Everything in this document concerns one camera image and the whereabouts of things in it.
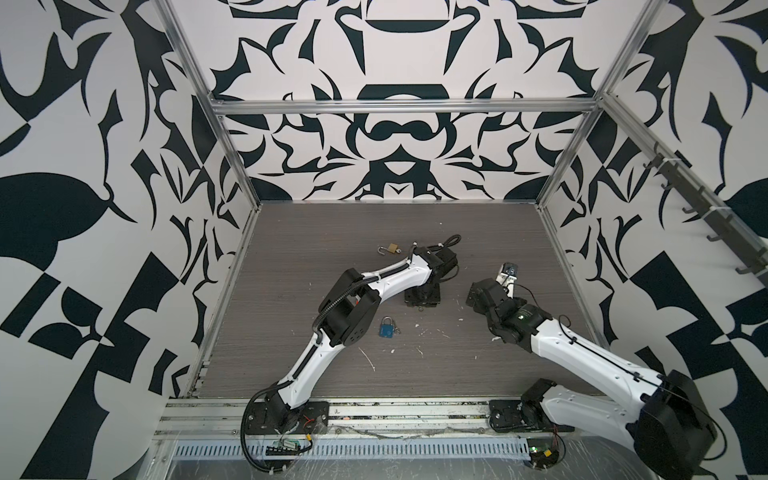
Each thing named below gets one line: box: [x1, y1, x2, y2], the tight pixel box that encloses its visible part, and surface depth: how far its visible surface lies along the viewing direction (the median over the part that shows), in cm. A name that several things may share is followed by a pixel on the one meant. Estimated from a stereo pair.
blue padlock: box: [379, 316, 395, 339], surface depth 91 cm
